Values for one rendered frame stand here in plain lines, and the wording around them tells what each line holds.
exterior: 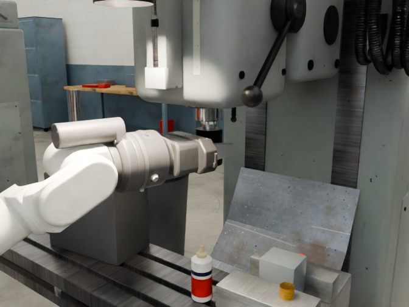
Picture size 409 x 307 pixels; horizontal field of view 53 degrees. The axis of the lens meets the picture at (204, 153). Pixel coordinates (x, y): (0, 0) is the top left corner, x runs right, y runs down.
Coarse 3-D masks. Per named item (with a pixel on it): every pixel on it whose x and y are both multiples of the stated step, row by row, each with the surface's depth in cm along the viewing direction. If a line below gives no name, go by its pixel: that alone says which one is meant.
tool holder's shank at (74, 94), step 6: (72, 90) 94; (78, 90) 94; (72, 96) 94; (78, 96) 95; (72, 102) 94; (78, 102) 95; (72, 108) 95; (78, 108) 95; (72, 114) 95; (78, 114) 95; (72, 120) 96; (78, 120) 96
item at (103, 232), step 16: (48, 176) 97; (128, 192) 92; (144, 192) 97; (96, 208) 91; (112, 208) 88; (128, 208) 92; (144, 208) 97; (80, 224) 94; (96, 224) 92; (112, 224) 89; (128, 224) 93; (144, 224) 98; (64, 240) 99; (80, 240) 96; (96, 240) 93; (112, 240) 90; (128, 240) 94; (144, 240) 99; (96, 256) 94; (112, 256) 91; (128, 256) 94
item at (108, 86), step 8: (96, 80) 675; (104, 80) 661; (112, 80) 671; (128, 80) 636; (64, 88) 657; (72, 88) 644; (80, 88) 632; (88, 88) 620; (96, 88) 616; (104, 88) 616; (112, 88) 616; (120, 88) 616; (128, 88) 616; (104, 112) 720; (168, 120) 608; (128, 128) 656; (136, 128) 656; (144, 128) 656; (160, 128) 608; (168, 128) 604
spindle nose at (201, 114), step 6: (198, 108) 68; (204, 108) 67; (210, 108) 67; (216, 108) 67; (198, 114) 68; (204, 114) 67; (210, 114) 67; (216, 114) 68; (222, 114) 69; (198, 120) 68; (204, 120) 68; (210, 120) 68; (216, 120) 68
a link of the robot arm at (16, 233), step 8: (0, 200) 51; (0, 208) 50; (8, 208) 50; (0, 216) 50; (8, 216) 50; (0, 224) 49; (8, 224) 50; (16, 224) 50; (0, 232) 49; (8, 232) 50; (16, 232) 51; (24, 232) 52; (0, 240) 50; (8, 240) 50; (16, 240) 51; (0, 248) 50; (8, 248) 51
